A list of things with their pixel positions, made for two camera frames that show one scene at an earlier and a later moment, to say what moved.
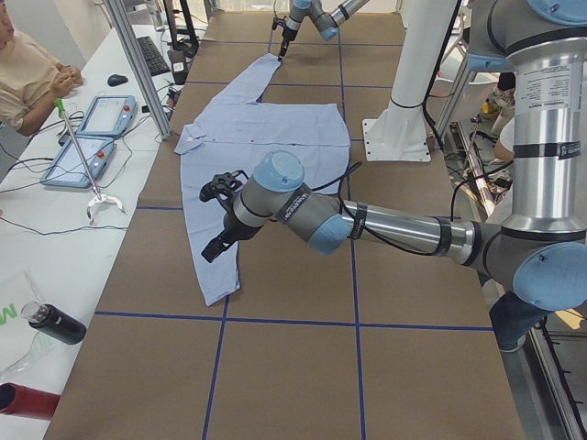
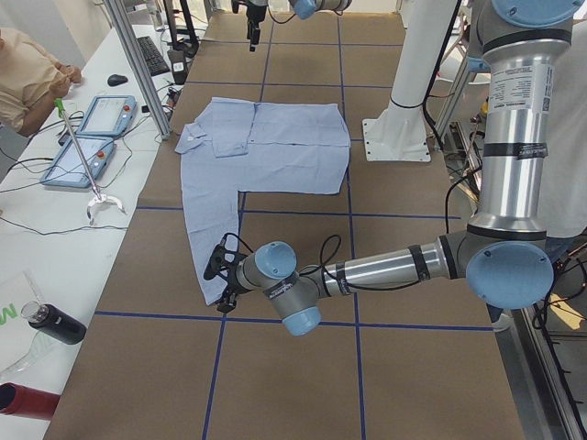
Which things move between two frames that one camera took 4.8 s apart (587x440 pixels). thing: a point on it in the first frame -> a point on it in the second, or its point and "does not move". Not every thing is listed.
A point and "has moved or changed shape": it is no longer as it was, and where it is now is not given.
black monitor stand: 188,45 does not move
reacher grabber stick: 99,198 does not move
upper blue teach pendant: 108,115 does not move
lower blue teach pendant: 68,169 does not move
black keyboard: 152,58 does not move
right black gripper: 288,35 -> 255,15
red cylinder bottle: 21,401 does not move
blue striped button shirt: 230,136 has moved or changed shape
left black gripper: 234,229 -> 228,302
